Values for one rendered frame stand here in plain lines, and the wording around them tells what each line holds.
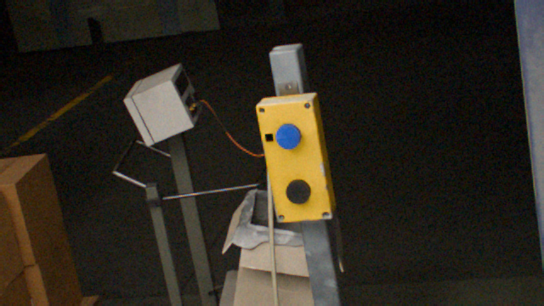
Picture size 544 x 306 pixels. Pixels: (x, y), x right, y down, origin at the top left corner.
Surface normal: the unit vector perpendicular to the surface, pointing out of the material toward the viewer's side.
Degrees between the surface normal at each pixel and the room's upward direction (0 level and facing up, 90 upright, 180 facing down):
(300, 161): 90
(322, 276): 90
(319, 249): 90
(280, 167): 90
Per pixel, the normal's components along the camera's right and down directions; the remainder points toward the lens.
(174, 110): -0.07, 0.32
